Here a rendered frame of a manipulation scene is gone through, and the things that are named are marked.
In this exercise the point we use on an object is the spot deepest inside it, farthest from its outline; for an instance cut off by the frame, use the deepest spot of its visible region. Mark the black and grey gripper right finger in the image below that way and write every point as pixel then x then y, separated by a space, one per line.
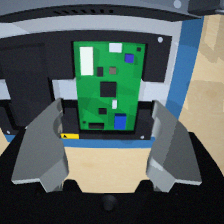
pixel 178 163

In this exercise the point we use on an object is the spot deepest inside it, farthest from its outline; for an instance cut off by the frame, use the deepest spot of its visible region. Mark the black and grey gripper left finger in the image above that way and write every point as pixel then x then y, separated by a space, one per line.
pixel 35 161

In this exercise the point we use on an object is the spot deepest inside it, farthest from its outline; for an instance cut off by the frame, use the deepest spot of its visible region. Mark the green circuit board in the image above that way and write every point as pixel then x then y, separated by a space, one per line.
pixel 108 77

